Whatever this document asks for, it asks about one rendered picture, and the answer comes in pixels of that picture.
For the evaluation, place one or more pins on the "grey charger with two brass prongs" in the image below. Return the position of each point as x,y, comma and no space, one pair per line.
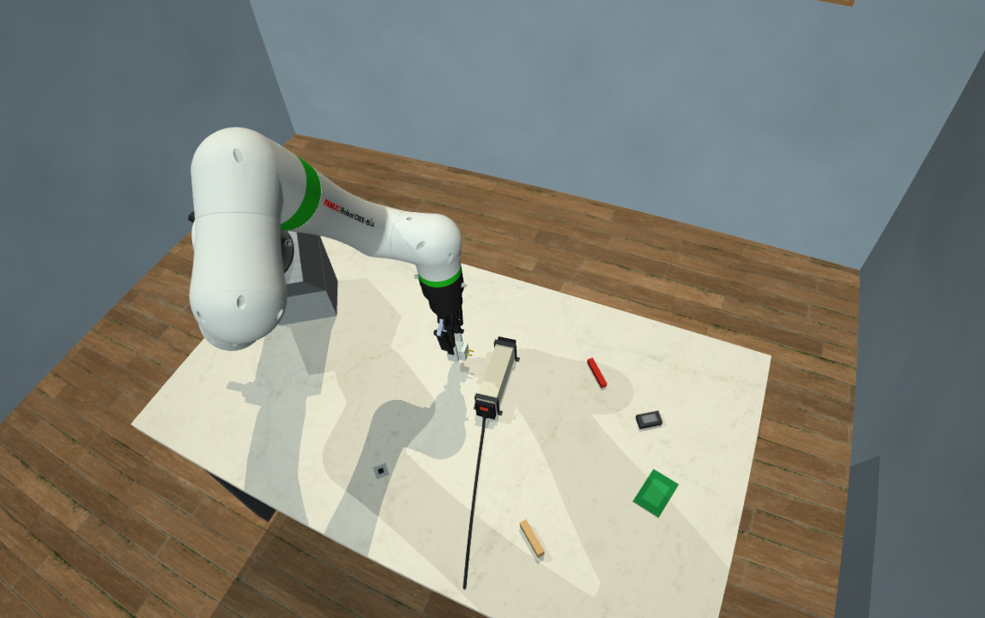
463,351

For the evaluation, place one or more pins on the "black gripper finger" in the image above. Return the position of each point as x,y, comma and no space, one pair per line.
446,338
457,328

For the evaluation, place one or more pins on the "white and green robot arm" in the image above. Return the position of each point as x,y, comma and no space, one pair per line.
240,181

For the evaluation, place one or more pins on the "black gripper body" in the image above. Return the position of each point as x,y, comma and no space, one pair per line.
443,311

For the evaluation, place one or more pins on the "red rectangular bar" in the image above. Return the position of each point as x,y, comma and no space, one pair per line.
596,371

